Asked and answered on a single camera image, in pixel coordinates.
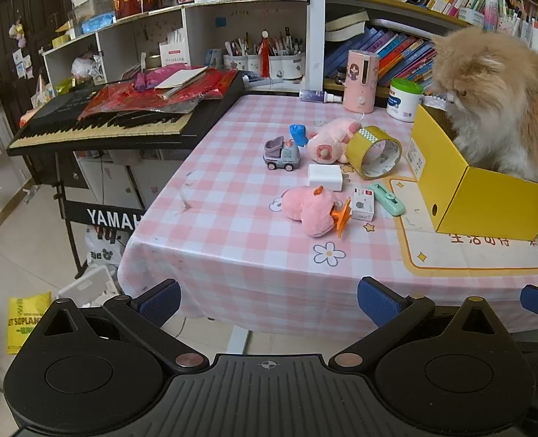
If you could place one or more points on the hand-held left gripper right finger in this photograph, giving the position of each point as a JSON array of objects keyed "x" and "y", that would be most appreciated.
[{"x": 378, "y": 302}]

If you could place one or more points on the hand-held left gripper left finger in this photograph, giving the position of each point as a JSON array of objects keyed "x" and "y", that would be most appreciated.
[{"x": 160, "y": 302}]

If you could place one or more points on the yellow cardboard box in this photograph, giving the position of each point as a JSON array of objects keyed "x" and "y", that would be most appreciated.
[{"x": 492, "y": 205}]

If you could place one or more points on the gold tape roll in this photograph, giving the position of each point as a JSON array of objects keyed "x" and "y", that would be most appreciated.
[{"x": 357, "y": 150}]

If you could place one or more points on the grey purple toy truck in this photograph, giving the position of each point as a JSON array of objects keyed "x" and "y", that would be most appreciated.
[{"x": 287, "y": 154}]

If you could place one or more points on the white plastic basket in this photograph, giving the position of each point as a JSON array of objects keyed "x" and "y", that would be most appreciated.
[{"x": 84, "y": 286}]

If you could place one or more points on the white printed plastic bag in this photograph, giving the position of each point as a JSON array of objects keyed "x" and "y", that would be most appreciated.
[{"x": 103, "y": 248}]

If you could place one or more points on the cream yellow-edged placemat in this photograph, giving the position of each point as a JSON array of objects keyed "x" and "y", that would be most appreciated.
[{"x": 469, "y": 255}]

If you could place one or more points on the black keyboard stand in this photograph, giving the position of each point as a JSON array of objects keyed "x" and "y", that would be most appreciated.
[{"x": 109, "y": 216}]

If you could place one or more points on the small white red box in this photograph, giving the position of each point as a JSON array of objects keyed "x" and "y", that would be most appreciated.
[{"x": 362, "y": 202}]

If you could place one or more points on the mint green gadget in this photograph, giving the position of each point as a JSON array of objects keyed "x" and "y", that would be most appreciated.
[{"x": 387, "y": 198}]

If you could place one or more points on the pink plush duck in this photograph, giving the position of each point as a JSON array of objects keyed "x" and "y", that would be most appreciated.
[{"x": 305, "y": 209}]

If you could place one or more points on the white drawer cabinet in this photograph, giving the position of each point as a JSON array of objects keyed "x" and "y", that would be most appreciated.
[{"x": 114, "y": 182}]

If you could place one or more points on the yellow plastic bag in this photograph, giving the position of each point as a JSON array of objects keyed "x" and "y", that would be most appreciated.
[{"x": 28, "y": 323}]

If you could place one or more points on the white charger block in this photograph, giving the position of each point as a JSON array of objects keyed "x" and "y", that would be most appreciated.
[{"x": 324, "y": 177}]

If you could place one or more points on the pink plush pig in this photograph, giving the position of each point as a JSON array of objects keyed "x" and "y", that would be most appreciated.
[{"x": 330, "y": 139}]

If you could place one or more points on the small blue toy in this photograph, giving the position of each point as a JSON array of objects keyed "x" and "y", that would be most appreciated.
[{"x": 298, "y": 134}]

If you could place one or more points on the white jar green lid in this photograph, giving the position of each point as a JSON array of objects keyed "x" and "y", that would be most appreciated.
[{"x": 403, "y": 102}]

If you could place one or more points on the fluffy orange white cat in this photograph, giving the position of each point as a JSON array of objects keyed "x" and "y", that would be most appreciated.
[{"x": 501, "y": 100}]

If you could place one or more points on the red foil packets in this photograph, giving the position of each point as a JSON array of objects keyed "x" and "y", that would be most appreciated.
[{"x": 128, "y": 98}]

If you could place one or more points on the black electronic keyboard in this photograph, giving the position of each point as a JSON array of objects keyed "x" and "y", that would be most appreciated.
[{"x": 59, "y": 118}]

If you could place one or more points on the small spray bottle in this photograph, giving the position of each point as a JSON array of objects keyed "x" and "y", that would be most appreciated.
[{"x": 317, "y": 95}]

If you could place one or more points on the pink humidifier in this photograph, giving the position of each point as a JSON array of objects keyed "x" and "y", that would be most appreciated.
[{"x": 361, "y": 82}]

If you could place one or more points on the purple foil bag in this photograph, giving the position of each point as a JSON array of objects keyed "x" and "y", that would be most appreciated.
[{"x": 146, "y": 79}]

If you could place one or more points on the white envelope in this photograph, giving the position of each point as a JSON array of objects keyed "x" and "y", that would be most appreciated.
[{"x": 180, "y": 79}]

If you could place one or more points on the crumpled clear plastic bag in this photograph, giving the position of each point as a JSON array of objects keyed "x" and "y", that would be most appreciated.
[{"x": 86, "y": 67}]

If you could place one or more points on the white paper straw box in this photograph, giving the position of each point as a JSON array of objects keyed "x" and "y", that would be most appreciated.
[{"x": 174, "y": 52}]

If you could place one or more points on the row of blue red books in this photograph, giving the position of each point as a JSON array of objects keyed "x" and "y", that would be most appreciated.
[{"x": 396, "y": 52}]

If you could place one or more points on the white pen holder with pens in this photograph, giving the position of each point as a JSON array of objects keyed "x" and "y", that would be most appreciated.
[{"x": 278, "y": 63}]

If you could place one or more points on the white desk shelf unit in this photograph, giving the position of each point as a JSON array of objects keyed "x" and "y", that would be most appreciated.
[{"x": 123, "y": 41}]

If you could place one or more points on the cups of coloured pens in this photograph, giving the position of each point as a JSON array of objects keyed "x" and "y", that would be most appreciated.
[{"x": 530, "y": 32}]

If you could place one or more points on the red hanging tassel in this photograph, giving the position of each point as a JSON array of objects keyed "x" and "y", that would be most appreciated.
[{"x": 265, "y": 50}]

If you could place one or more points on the thick dark book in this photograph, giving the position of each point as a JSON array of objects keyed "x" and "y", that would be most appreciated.
[{"x": 346, "y": 25}]

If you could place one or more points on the dark wooden door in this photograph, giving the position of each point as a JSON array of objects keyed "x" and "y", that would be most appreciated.
[{"x": 5, "y": 63}]

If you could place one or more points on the blue tissue packet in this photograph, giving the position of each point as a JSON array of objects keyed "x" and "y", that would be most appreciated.
[{"x": 98, "y": 23}]

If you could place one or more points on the small white tub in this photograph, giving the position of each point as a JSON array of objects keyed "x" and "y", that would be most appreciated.
[{"x": 471, "y": 17}]

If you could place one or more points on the white pink lotion bottle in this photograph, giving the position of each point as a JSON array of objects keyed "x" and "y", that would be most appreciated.
[{"x": 491, "y": 9}]

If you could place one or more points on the wooden bookshelf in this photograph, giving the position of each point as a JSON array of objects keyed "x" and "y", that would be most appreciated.
[{"x": 387, "y": 4}]

